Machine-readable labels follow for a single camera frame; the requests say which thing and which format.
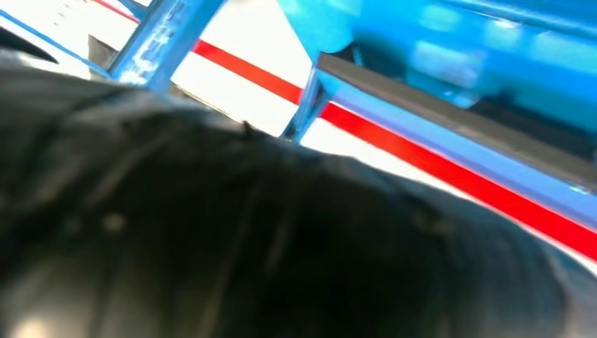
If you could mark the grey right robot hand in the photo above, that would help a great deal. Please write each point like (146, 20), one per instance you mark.
(233, 233)

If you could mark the blue metal shelf rack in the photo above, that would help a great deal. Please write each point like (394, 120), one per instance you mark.
(466, 37)

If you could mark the white car with red stripe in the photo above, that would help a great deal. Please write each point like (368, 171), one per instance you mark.
(242, 28)

